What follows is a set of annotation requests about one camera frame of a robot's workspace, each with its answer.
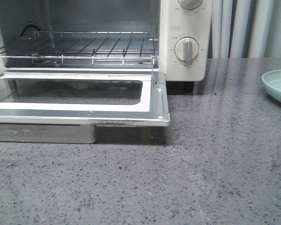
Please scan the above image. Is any metal wire oven rack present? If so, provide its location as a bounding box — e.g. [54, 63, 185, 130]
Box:
[0, 31, 159, 68]

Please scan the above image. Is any glass oven door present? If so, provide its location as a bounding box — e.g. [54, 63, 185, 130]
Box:
[0, 69, 170, 127]

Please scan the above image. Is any steel oven door handle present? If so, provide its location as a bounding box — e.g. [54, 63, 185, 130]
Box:
[0, 123, 96, 143]

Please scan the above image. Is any white Toshiba toaster oven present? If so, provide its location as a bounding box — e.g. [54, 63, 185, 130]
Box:
[0, 0, 212, 82]

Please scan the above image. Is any light green plate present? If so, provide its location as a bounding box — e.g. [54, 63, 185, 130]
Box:
[262, 70, 281, 103]

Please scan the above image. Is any black right oven foot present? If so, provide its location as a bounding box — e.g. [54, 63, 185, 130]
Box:
[183, 82, 194, 93]

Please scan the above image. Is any upper oven dial knob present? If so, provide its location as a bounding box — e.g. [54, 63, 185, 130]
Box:
[178, 0, 203, 10]

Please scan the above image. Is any grey pleated curtain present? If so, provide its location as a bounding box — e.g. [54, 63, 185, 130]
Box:
[208, 0, 281, 59]

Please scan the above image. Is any lower oven timer knob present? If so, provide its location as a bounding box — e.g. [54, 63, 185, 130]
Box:
[175, 37, 199, 63]

